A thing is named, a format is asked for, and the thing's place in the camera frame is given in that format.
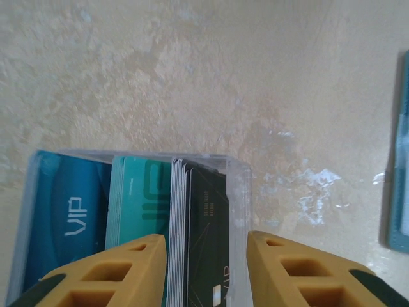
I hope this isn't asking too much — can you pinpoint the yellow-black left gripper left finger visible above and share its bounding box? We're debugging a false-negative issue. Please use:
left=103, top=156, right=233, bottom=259
left=6, top=233, right=168, bottom=307

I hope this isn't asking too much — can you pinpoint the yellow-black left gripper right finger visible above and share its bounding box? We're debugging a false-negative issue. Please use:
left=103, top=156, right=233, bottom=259
left=247, top=230, right=409, bottom=307

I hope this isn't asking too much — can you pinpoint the teal leather card holder wallet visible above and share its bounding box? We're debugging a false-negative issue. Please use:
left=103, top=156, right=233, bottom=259
left=380, top=49, right=409, bottom=255

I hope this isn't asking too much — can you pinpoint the teal VIP card stack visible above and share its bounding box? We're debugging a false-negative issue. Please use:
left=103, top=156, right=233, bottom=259
left=104, top=155, right=176, bottom=307

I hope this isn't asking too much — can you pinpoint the black VIP card stack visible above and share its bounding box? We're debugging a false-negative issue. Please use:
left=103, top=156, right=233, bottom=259
left=168, top=156, right=231, bottom=307

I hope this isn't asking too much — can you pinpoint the blue VIP card stack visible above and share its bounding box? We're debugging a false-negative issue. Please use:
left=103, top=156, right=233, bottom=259
left=21, top=151, right=113, bottom=295

